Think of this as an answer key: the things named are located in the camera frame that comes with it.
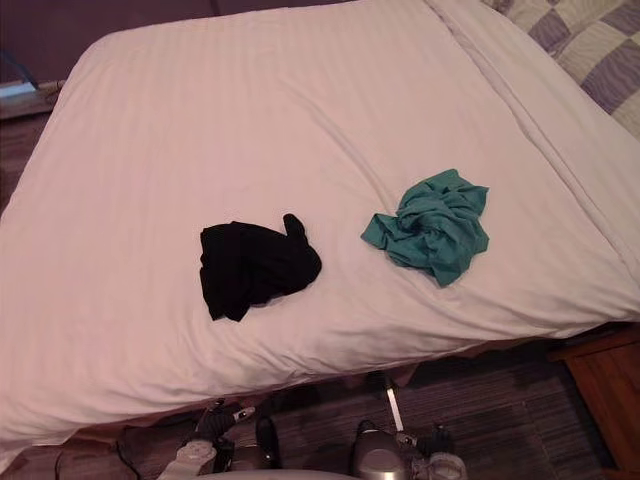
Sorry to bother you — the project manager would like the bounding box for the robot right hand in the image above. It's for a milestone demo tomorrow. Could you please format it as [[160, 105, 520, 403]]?
[[398, 424, 455, 457]]

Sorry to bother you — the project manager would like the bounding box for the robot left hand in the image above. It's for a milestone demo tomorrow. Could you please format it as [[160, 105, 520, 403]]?
[[195, 397, 257, 443]]

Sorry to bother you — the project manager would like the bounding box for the black crumpled cloth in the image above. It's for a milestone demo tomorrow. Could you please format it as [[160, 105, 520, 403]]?
[[199, 213, 323, 322]]

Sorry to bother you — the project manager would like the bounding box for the teal crumpled cloth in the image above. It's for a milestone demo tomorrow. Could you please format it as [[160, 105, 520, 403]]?
[[360, 168, 491, 288]]

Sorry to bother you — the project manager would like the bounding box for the white bed sheet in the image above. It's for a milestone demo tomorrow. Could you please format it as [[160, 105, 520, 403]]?
[[428, 0, 640, 236]]

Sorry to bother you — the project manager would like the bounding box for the robot left leg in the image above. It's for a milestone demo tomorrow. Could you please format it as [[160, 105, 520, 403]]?
[[253, 416, 282, 464]]

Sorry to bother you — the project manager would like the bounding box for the silver metal rod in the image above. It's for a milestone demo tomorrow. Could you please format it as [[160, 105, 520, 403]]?
[[383, 378, 405, 432]]

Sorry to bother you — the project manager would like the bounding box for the dark striped rug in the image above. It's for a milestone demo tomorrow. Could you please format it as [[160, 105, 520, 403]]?
[[117, 344, 616, 480]]

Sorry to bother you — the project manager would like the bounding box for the brown wooden nightstand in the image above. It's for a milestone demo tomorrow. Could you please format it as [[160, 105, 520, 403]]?
[[546, 323, 640, 480]]

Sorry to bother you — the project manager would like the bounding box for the white striped duvet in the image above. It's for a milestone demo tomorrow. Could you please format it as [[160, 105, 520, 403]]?
[[0, 0, 640, 454]]

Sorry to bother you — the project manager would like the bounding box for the blue framed object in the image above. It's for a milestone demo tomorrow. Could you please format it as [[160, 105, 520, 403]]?
[[0, 48, 40, 104]]

